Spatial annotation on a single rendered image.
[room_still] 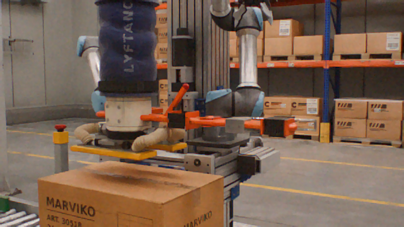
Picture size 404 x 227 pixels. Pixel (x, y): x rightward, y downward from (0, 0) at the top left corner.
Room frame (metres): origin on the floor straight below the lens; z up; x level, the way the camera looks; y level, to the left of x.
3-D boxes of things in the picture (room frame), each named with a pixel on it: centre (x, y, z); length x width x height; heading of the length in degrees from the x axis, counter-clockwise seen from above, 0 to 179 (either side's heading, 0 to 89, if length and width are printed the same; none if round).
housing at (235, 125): (1.34, -0.11, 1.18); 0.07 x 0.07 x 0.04; 59
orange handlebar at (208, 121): (1.58, 0.05, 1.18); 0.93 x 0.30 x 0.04; 59
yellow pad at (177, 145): (1.66, 0.23, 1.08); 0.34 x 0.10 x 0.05; 59
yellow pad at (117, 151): (1.50, 0.33, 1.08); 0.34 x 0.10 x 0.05; 59
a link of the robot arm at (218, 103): (1.92, -0.08, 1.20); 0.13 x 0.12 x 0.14; 87
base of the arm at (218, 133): (1.92, -0.07, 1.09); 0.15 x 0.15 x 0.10
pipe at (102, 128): (1.58, 0.28, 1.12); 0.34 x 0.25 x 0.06; 59
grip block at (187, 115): (1.45, 0.07, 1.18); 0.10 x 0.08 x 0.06; 149
